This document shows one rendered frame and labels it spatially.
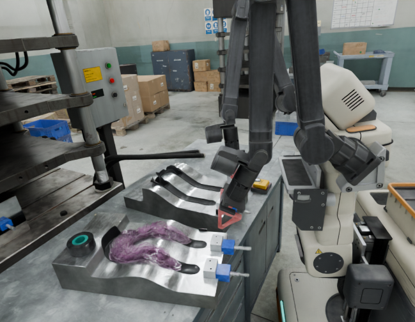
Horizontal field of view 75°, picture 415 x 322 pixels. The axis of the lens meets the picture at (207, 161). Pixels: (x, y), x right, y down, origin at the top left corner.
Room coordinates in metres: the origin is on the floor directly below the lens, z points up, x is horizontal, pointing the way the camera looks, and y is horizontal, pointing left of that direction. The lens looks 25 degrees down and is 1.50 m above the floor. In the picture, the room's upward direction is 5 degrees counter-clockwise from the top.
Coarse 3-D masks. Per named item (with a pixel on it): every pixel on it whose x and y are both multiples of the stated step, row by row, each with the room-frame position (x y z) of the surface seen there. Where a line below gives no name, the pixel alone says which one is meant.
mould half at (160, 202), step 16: (176, 176) 1.09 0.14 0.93; (192, 176) 1.12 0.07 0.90; (144, 192) 0.99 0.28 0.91; (160, 192) 0.97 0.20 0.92; (192, 192) 1.01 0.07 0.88; (208, 192) 0.99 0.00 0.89; (144, 208) 1.00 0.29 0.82; (160, 208) 0.96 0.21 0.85; (176, 208) 0.91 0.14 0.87; (192, 208) 0.89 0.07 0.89; (208, 208) 0.87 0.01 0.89; (192, 224) 0.88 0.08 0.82; (208, 224) 0.84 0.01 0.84
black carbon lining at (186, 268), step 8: (112, 232) 0.77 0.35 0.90; (120, 232) 0.79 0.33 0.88; (104, 240) 0.73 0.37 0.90; (112, 240) 0.76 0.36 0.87; (192, 240) 0.74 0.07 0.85; (200, 240) 0.74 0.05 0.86; (104, 248) 0.71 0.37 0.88; (200, 248) 0.70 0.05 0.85; (184, 264) 0.63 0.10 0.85; (192, 264) 0.63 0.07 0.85; (184, 272) 0.61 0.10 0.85; (192, 272) 0.60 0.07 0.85
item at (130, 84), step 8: (128, 80) 4.82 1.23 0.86; (136, 80) 5.03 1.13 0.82; (128, 88) 4.79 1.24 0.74; (136, 88) 4.99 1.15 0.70; (128, 96) 4.74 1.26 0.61; (136, 96) 4.95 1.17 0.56; (128, 104) 4.71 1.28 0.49; (136, 104) 4.92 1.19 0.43; (136, 112) 4.88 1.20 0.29; (120, 120) 4.57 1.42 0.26; (128, 120) 4.64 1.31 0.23; (136, 120) 4.84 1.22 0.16; (144, 120) 5.11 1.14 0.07; (72, 128) 4.93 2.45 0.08; (112, 128) 4.54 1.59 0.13; (120, 128) 4.46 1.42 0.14; (128, 128) 4.59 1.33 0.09; (136, 128) 4.80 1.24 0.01
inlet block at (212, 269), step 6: (210, 258) 0.62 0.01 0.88; (210, 264) 0.60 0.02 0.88; (216, 264) 0.60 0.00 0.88; (222, 264) 0.61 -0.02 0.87; (228, 264) 0.60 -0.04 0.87; (204, 270) 0.58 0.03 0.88; (210, 270) 0.58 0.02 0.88; (216, 270) 0.59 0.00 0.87; (222, 270) 0.58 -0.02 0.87; (228, 270) 0.58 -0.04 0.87; (204, 276) 0.58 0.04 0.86; (210, 276) 0.57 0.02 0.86; (216, 276) 0.57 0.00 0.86; (222, 276) 0.57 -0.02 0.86; (228, 276) 0.56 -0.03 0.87; (240, 276) 0.57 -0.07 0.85; (246, 276) 0.57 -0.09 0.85
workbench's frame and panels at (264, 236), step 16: (272, 192) 1.13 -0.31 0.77; (272, 208) 1.37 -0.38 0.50; (256, 224) 1.11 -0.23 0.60; (272, 224) 1.37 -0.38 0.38; (256, 240) 1.11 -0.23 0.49; (272, 240) 1.38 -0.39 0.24; (240, 256) 0.93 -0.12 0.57; (256, 256) 1.11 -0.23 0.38; (272, 256) 1.39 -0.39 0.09; (240, 272) 0.92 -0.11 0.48; (256, 272) 1.11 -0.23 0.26; (224, 288) 0.80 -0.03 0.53; (240, 288) 0.91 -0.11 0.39; (256, 288) 1.11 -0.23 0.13; (224, 304) 0.77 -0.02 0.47; (240, 304) 0.93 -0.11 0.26; (208, 320) 0.67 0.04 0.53; (224, 320) 0.76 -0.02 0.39; (240, 320) 0.90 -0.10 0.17
